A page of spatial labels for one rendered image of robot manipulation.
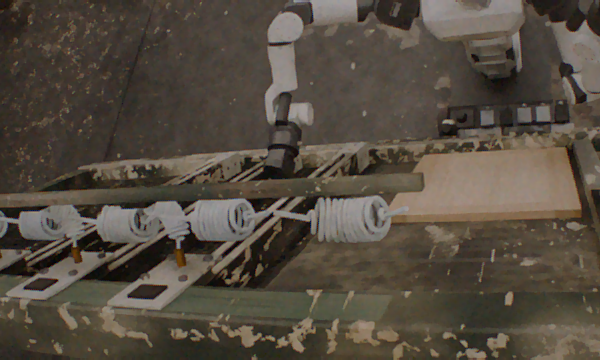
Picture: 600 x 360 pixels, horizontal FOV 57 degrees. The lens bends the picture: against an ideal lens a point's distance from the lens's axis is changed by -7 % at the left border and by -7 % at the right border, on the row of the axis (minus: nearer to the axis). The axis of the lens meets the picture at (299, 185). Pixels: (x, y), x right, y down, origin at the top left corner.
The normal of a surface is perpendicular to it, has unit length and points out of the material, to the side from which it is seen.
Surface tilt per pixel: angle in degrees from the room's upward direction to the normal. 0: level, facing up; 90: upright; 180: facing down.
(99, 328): 33
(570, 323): 56
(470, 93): 0
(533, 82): 0
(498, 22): 68
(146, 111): 0
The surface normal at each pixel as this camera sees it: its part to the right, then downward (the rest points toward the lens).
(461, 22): -0.21, 0.79
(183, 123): -0.38, -0.28
